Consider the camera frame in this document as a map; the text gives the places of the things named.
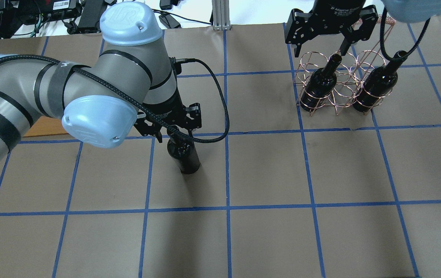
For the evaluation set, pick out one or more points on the aluminium frame post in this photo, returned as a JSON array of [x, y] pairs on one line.
[[221, 15]]

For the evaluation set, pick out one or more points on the copper wire bottle basket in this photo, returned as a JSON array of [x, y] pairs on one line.
[[351, 74]]

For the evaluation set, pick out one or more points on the wooden tray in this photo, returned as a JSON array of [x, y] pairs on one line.
[[46, 126]]

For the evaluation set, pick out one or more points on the black power adapter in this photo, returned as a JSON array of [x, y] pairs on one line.
[[169, 22]]

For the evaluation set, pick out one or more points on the dark wine bottle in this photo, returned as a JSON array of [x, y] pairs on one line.
[[378, 84], [184, 153], [320, 85]]

